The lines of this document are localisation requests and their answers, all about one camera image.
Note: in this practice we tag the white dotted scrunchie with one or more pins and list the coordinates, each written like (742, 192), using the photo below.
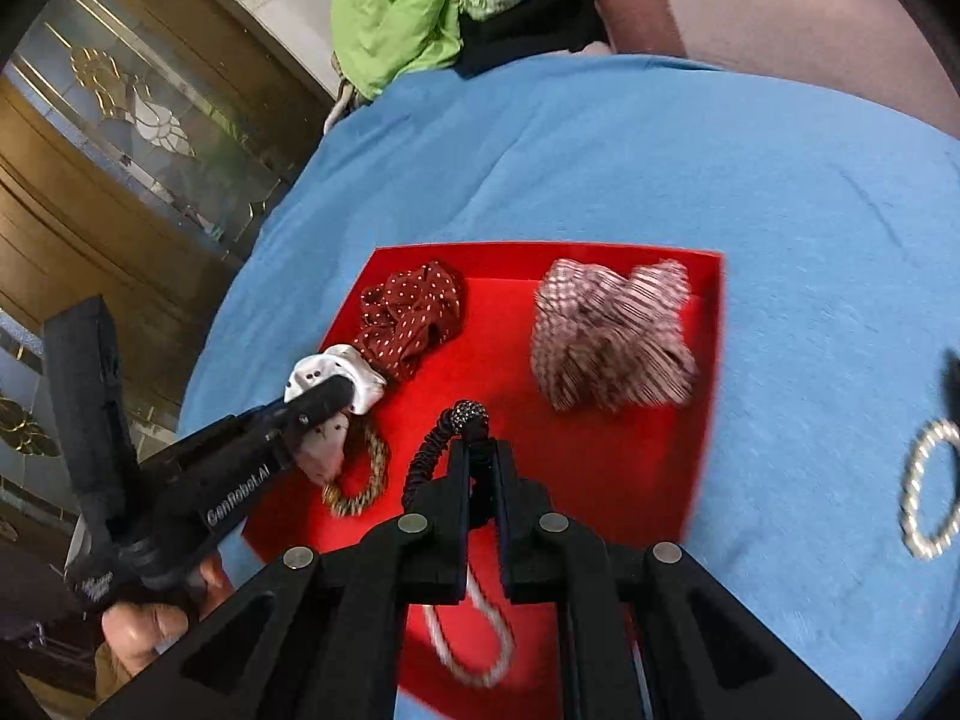
(360, 379)

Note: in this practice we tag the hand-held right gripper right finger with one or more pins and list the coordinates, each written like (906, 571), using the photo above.
(505, 481)

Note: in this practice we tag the black cloth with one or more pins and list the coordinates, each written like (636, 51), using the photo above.
(540, 26)

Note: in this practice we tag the pink striped scrunchie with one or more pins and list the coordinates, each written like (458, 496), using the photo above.
(611, 337)

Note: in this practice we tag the dark red dotted scrunchie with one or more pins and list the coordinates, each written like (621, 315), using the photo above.
(409, 311)

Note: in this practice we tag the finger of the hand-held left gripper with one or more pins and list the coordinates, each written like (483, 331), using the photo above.
(319, 401)

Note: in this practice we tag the blue blanket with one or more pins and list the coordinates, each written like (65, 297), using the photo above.
(600, 165)

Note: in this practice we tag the red tray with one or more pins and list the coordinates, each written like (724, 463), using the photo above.
(600, 480)

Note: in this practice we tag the green patterned cloth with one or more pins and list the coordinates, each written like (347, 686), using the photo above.
(397, 0)

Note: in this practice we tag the person's left hand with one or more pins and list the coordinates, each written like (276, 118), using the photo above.
(146, 634)

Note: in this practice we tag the pink cushion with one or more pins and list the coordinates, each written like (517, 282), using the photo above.
(765, 7)

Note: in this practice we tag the small black object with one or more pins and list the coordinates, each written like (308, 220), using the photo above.
(952, 386)

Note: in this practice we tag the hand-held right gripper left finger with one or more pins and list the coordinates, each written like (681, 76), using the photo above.
(458, 481)

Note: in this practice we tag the wooden door with stained glass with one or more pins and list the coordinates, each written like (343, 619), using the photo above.
(112, 187)

